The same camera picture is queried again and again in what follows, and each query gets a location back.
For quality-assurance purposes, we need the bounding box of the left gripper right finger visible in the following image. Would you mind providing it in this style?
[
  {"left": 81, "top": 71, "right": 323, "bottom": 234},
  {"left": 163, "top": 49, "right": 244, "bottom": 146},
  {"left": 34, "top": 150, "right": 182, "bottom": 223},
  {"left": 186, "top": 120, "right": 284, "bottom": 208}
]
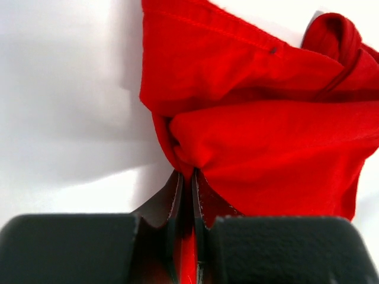
[{"left": 191, "top": 172, "right": 378, "bottom": 284}]

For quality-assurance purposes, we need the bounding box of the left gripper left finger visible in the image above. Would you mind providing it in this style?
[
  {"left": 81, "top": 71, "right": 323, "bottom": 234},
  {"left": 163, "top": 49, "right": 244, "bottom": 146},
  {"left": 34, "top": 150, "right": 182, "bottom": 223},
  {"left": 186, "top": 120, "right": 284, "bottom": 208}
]
[{"left": 1, "top": 172, "right": 183, "bottom": 283}]

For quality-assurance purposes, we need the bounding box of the red t shirt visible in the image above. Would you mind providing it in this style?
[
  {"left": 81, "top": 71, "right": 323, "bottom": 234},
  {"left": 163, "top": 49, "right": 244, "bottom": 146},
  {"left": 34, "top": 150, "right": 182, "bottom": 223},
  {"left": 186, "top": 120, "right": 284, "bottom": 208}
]
[{"left": 139, "top": 0, "right": 379, "bottom": 284}]

